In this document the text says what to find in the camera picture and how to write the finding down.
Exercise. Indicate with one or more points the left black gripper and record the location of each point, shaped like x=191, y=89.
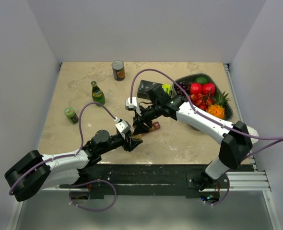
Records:
x=131, y=143

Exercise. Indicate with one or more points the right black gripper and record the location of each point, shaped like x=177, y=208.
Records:
x=140, y=127

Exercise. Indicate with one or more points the clear pill jar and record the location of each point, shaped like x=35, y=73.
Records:
x=136, y=136

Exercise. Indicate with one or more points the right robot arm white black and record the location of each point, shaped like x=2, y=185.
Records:
x=235, y=144

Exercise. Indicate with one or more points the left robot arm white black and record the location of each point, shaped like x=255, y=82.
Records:
x=36, y=171

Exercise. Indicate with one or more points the black green product box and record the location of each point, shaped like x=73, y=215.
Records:
x=145, y=85

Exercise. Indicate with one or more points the green glass bottle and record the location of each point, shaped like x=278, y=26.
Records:
x=97, y=94

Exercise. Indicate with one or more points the dark red grapes bunch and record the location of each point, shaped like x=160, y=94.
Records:
x=183, y=87

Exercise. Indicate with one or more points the orange labelled tin can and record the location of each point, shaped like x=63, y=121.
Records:
x=118, y=70

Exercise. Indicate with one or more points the red cherries cluster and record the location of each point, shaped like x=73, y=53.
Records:
x=202, y=101

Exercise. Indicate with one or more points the red apple left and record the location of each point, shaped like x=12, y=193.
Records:
x=195, y=88

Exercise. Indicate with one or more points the red apple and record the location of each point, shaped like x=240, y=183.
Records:
x=195, y=88
x=208, y=88

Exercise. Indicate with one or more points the grey fruit tray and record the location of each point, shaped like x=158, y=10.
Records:
x=190, y=79

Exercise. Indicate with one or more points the small green lidded jar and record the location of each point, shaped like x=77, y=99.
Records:
x=71, y=115

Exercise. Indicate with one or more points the green lime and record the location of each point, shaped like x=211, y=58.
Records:
x=201, y=80

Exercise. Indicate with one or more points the red apple right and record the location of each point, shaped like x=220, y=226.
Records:
x=208, y=88

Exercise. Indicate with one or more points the small pineapple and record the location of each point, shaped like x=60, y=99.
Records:
x=217, y=106

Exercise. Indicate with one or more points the white paper cup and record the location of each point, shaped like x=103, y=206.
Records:
x=252, y=131

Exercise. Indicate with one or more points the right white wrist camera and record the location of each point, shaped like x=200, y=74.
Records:
x=131, y=104

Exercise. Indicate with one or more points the black mounting base plate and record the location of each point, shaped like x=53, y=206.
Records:
x=145, y=180

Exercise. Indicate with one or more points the aluminium frame rail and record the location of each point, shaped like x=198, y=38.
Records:
x=243, y=179

